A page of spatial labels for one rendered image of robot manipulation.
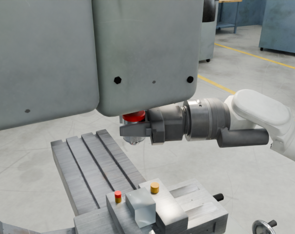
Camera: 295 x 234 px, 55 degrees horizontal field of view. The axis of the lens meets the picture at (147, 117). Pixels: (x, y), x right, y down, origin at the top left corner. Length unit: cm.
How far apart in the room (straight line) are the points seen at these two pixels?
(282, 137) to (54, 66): 43
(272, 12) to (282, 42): 65
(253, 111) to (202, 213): 30
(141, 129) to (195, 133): 11
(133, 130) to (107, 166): 46
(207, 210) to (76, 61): 52
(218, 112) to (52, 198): 191
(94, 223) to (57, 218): 147
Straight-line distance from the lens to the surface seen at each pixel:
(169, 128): 55
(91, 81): 39
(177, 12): 45
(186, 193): 79
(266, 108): 59
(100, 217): 73
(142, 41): 42
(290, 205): 241
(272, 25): 666
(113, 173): 97
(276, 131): 58
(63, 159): 107
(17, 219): 227
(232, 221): 112
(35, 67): 37
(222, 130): 58
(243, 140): 59
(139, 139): 58
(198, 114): 56
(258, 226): 125
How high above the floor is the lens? 152
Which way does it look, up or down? 27 degrees down
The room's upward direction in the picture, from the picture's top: straight up
